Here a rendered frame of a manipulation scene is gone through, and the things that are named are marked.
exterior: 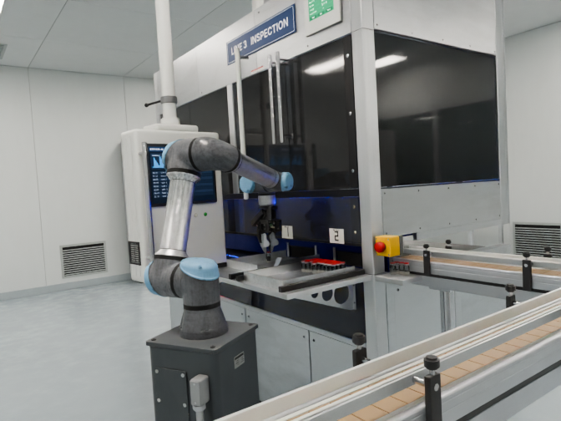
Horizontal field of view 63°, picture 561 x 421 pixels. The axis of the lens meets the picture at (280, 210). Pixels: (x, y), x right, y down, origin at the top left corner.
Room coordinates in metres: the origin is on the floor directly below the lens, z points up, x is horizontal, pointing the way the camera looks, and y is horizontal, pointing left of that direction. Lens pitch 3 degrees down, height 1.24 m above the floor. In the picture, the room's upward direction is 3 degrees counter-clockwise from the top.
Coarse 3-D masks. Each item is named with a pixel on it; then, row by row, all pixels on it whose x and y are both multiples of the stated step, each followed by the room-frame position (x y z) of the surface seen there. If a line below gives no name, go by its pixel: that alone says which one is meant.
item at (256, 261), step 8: (248, 256) 2.18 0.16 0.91; (256, 256) 2.21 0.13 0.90; (264, 256) 2.23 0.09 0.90; (272, 256) 2.26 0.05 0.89; (280, 256) 2.29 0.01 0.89; (288, 256) 2.30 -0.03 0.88; (312, 256) 2.08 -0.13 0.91; (232, 264) 2.07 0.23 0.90; (240, 264) 2.01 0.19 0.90; (248, 264) 1.96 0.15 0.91; (256, 264) 2.12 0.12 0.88; (264, 264) 1.92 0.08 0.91; (272, 264) 1.95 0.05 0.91; (280, 264) 1.98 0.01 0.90
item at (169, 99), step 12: (156, 0) 2.42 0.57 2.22; (168, 0) 2.44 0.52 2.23; (156, 12) 2.43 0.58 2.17; (168, 12) 2.43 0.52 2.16; (168, 24) 2.43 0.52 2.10; (168, 36) 2.42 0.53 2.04; (168, 48) 2.42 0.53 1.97; (168, 60) 2.42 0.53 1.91; (168, 72) 2.42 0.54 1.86; (168, 84) 2.42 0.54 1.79; (168, 96) 2.41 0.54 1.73; (168, 108) 2.41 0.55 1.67; (168, 120) 2.40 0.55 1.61
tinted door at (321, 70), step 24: (336, 48) 1.86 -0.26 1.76; (288, 72) 2.12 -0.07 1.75; (312, 72) 1.98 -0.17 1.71; (336, 72) 1.86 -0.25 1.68; (288, 96) 2.12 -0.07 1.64; (312, 96) 1.99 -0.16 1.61; (336, 96) 1.87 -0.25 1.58; (288, 120) 2.13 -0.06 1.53; (312, 120) 1.99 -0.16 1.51; (336, 120) 1.87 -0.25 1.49; (312, 144) 2.00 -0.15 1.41; (336, 144) 1.88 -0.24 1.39; (312, 168) 2.01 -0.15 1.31; (336, 168) 1.88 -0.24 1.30
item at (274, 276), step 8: (288, 264) 1.89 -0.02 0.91; (296, 264) 1.92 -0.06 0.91; (248, 272) 1.75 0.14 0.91; (256, 272) 1.80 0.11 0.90; (264, 272) 1.82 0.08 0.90; (272, 272) 1.85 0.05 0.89; (280, 272) 1.87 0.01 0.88; (288, 272) 1.87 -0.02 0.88; (296, 272) 1.86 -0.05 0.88; (304, 272) 1.85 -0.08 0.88; (328, 272) 1.68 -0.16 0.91; (336, 272) 1.70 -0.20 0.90; (248, 280) 1.75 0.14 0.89; (256, 280) 1.70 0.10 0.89; (264, 280) 1.66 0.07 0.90; (272, 280) 1.61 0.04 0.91; (280, 280) 1.57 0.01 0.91; (288, 280) 1.57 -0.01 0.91; (296, 280) 1.59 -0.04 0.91; (304, 280) 1.61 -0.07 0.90
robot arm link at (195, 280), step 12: (180, 264) 1.42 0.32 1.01; (192, 264) 1.40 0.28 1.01; (204, 264) 1.40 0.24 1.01; (216, 264) 1.44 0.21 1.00; (180, 276) 1.41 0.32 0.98; (192, 276) 1.38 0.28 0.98; (204, 276) 1.39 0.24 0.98; (216, 276) 1.42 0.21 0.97; (180, 288) 1.41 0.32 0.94; (192, 288) 1.39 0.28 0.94; (204, 288) 1.39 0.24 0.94; (216, 288) 1.42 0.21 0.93; (192, 300) 1.39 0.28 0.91; (204, 300) 1.39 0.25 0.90; (216, 300) 1.41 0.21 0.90
